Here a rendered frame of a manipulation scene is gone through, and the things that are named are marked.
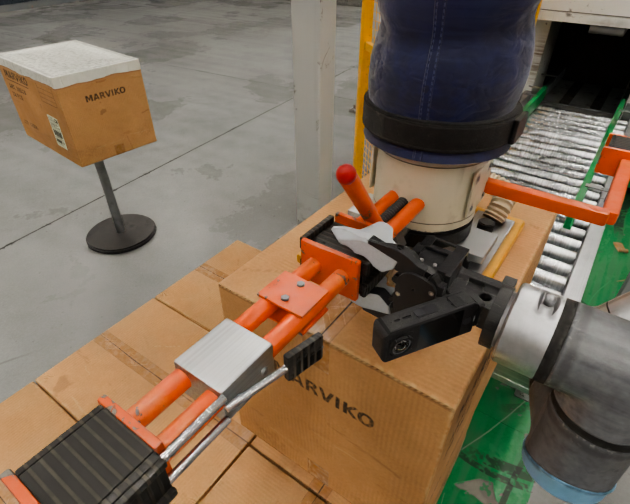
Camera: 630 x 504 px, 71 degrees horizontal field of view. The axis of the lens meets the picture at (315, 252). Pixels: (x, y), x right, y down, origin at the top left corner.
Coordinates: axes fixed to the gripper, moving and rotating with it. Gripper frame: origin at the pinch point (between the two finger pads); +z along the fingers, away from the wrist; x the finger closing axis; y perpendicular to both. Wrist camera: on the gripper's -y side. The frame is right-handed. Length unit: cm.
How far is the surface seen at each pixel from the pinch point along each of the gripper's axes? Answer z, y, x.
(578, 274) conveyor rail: -29, 105, -60
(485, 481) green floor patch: -28, 56, -120
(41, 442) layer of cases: 63, -28, -66
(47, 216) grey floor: 257, 60, -120
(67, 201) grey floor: 265, 78, -120
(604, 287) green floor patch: -47, 191, -120
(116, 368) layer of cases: 67, -5, -66
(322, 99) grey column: 97, 138, -35
